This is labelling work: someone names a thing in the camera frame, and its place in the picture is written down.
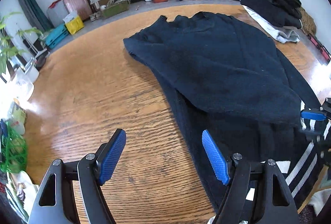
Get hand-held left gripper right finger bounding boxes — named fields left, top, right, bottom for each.
left=202, top=129, right=300, bottom=224

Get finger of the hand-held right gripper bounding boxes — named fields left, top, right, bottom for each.
left=297, top=126, right=331, bottom=160
left=301, top=97, right=331, bottom=122

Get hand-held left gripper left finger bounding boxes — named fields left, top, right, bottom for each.
left=28, top=128, right=127, bottom=224

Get black white-striped sweater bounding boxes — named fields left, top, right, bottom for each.
left=123, top=12, right=331, bottom=214

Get red long object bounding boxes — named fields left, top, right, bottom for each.
left=308, top=33, right=331, bottom=60

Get grey folded garment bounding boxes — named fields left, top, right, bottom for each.
left=242, top=4, right=300, bottom=44

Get brown patterned sack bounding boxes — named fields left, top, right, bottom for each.
left=301, top=7, right=316, bottom=34

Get green mesh bag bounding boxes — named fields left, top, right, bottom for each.
left=0, top=123, right=28, bottom=173

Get clear plastic container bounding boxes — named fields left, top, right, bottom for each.
left=10, top=75, right=35, bottom=100

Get teal plastic crates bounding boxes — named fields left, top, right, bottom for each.
left=45, top=24, right=69, bottom=49

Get yellow shopping bag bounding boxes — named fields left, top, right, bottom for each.
left=63, top=13, right=85, bottom=35

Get olive green box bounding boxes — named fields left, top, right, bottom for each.
left=101, top=0, right=131, bottom=19

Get potted green plant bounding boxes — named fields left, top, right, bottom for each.
left=0, top=12, right=44, bottom=77

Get translucent storage box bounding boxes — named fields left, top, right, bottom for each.
left=47, top=0, right=69, bottom=28

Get large pink ribbed suitcase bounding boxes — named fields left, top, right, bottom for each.
left=63, top=0, right=92, bottom=21

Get dark curtain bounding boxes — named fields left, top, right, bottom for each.
left=13, top=0, right=53, bottom=32

